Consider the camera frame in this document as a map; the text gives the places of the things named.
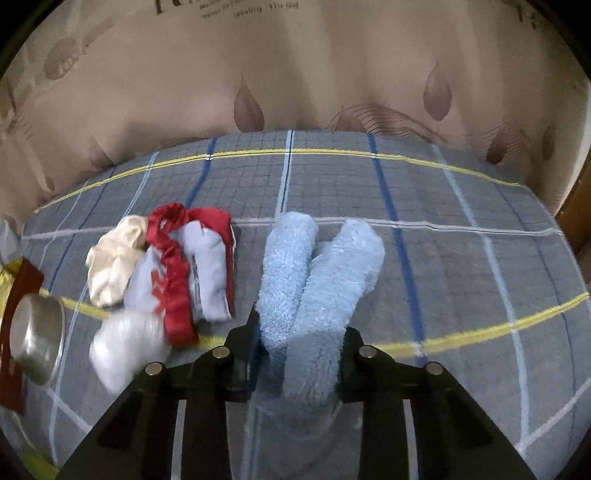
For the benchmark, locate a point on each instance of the brown wooden furniture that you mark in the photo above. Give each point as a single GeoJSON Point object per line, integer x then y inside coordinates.
{"type": "Point", "coordinates": [574, 216]}

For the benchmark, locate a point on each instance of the gold metal tray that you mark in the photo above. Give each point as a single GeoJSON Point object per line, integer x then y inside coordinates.
{"type": "Point", "coordinates": [19, 278]}

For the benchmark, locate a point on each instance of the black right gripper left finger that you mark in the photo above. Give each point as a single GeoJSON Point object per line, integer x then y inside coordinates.
{"type": "Point", "coordinates": [134, 438]}

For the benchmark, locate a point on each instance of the beige leaf pattern curtain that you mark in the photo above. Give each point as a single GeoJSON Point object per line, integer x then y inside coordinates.
{"type": "Point", "coordinates": [101, 82]}

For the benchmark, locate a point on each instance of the stainless steel bowl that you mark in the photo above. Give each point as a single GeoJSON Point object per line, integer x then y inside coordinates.
{"type": "Point", "coordinates": [45, 336]}

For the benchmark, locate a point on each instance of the light blue fluffy towel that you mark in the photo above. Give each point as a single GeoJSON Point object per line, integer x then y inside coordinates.
{"type": "Point", "coordinates": [307, 297]}

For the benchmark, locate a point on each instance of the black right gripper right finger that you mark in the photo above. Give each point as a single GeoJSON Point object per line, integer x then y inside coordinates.
{"type": "Point", "coordinates": [421, 419]}

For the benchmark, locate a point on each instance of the cream satin scrunchie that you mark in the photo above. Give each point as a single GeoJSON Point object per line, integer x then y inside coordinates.
{"type": "Point", "coordinates": [112, 260]}

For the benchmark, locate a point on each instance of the white fluffy cloth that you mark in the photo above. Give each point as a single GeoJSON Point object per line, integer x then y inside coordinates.
{"type": "Point", "coordinates": [124, 344]}

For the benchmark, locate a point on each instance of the green cardboard box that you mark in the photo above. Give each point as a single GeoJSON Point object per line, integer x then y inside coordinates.
{"type": "Point", "coordinates": [39, 467]}

